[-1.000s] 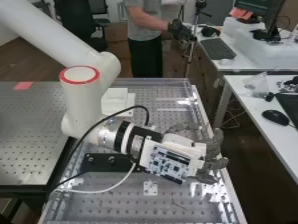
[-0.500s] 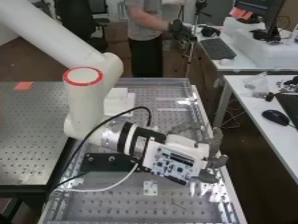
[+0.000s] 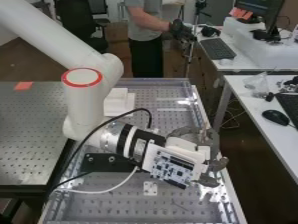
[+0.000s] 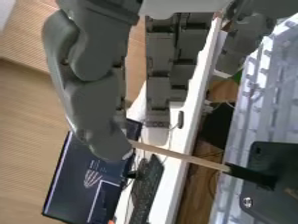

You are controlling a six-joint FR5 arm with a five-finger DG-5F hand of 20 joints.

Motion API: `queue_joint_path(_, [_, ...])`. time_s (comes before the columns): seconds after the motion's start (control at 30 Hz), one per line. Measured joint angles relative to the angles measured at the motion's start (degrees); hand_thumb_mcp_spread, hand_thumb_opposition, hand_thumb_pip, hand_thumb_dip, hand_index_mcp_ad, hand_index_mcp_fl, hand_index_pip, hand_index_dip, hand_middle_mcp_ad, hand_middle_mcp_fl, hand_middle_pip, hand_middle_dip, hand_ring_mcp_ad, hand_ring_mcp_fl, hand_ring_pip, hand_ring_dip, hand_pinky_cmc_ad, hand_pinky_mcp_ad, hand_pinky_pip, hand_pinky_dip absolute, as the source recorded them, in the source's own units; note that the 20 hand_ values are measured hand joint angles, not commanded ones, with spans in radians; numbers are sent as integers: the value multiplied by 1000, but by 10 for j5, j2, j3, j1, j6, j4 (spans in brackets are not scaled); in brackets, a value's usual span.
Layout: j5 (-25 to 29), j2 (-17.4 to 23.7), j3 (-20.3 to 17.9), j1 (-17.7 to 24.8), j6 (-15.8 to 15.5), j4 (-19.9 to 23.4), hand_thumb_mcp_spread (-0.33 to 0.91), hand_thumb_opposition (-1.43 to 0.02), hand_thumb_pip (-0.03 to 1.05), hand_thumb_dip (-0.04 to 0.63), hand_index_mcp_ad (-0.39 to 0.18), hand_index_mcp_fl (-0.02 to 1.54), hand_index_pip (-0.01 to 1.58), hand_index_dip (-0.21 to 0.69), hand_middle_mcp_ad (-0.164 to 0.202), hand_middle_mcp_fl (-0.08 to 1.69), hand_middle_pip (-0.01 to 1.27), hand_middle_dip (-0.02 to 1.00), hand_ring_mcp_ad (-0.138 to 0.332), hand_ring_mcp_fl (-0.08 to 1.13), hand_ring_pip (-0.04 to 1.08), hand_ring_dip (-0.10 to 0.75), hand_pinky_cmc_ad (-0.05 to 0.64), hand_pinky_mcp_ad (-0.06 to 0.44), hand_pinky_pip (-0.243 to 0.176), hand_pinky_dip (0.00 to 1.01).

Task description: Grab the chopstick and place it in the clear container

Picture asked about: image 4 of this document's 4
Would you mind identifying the black upright stick holder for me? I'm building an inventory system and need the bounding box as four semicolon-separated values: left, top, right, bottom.
224;161;280;191

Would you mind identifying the clear box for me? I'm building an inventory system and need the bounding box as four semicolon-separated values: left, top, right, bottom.
208;13;298;224

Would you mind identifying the black plate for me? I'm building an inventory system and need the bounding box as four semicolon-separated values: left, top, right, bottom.
239;140;298;224

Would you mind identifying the black keyboard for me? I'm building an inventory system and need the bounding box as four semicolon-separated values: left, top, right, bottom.
126;153;167;224

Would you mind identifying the white desk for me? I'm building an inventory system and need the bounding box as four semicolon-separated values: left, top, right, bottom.
112;14;225;224

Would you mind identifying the wooden chopstick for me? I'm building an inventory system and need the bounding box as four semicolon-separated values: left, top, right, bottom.
127;139;233;174

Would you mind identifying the computer monitor with dark screen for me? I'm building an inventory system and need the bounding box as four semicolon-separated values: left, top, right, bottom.
40;130;138;224

